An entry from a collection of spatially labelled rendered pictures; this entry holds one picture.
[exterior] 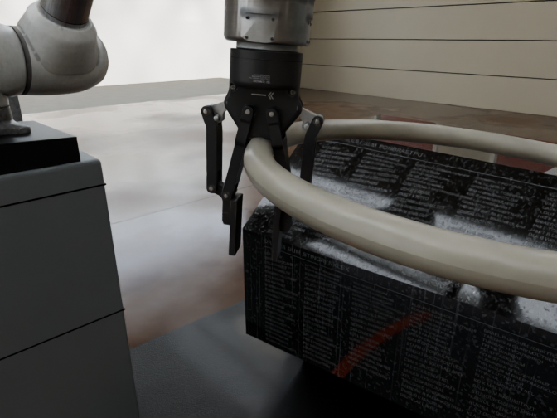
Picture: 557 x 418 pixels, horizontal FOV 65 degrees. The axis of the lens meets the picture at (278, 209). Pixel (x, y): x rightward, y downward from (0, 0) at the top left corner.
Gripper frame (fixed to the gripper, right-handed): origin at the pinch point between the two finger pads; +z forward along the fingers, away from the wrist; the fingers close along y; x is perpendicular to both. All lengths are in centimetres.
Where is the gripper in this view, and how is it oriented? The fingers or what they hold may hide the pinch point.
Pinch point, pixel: (256, 229)
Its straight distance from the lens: 52.6
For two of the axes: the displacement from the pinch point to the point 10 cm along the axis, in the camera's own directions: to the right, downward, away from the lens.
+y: 9.8, 1.2, -1.3
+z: -0.7, 9.3, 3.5
